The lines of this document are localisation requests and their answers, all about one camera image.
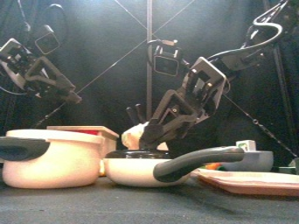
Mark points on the black pot lid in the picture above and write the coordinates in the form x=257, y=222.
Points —
x=136, y=154

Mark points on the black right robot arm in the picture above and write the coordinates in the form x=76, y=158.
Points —
x=249, y=55

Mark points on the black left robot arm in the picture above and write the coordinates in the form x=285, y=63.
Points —
x=51, y=17

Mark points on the wooden box red inside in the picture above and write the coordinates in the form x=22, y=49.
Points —
x=98, y=134

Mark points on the orange toy food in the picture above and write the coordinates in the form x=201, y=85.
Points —
x=213, y=166

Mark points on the small white green carton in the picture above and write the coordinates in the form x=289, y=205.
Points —
x=246, y=145

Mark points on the grey bowl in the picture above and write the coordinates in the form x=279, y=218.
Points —
x=253, y=161

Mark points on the pink flat tray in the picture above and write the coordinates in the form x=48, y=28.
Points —
x=253, y=181

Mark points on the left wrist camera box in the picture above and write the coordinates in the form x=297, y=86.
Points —
x=47, y=42

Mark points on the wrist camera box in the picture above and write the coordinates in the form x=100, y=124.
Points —
x=166, y=62
x=47, y=42

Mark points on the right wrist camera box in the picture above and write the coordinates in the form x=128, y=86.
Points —
x=166, y=62

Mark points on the vertical metal frame pole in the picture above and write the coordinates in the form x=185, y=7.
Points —
x=148, y=67

